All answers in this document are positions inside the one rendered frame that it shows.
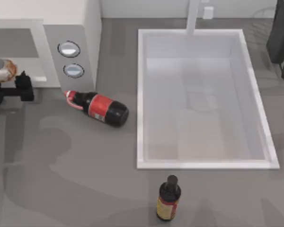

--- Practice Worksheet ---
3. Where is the pale microwave door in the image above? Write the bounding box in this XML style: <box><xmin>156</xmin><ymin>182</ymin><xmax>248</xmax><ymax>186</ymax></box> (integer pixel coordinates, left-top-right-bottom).
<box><xmin>0</xmin><ymin>19</ymin><xmax>62</xmax><ymax>89</ymax></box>

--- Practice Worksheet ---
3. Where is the small round microwave knob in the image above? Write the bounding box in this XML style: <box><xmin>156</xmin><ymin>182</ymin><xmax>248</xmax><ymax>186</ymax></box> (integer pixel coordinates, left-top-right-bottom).
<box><xmin>62</xmin><ymin>63</ymin><xmax>85</xmax><ymax>79</ymax></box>

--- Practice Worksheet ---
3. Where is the large round microwave knob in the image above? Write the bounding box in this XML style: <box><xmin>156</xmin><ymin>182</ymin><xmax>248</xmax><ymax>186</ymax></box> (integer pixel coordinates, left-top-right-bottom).
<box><xmin>57</xmin><ymin>40</ymin><xmax>81</xmax><ymax>58</ymax></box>

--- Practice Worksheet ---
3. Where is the pale microwave oven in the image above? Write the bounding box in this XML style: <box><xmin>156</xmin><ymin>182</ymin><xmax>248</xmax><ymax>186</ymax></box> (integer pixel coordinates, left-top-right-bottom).
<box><xmin>0</xmin><ymin>0</ymin><xmax>103</xmax><ymax>90</ymax></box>

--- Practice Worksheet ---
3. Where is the black bottle with red label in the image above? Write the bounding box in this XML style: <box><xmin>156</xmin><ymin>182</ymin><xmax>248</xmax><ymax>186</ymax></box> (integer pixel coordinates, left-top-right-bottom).
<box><xmin>63</xmin><ymin>89</ymin><xmax>130</xmax><ymax>128</ymax></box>

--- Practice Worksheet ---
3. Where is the tall white tap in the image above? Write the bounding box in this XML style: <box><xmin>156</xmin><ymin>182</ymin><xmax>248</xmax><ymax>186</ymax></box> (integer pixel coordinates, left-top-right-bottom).
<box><xmin>185</xmin><ymin>0</ymin><xmax>200</xmax><ymax>36</ymax></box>

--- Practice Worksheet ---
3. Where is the white sink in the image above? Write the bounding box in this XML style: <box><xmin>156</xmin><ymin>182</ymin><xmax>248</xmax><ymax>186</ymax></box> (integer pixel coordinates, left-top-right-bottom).
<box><xmin>135</xmin><ymin>28</ymin><xmax>281</xmax><ymax>171</ymax></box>

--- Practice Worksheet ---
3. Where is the dark bottle with yellow label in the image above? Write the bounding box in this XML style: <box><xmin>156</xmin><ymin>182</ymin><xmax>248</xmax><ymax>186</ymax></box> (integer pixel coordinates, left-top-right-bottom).
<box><xmin>156</xmin><ymin>174</ymin><xmax>182</xmax><ymax>223</ymax></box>

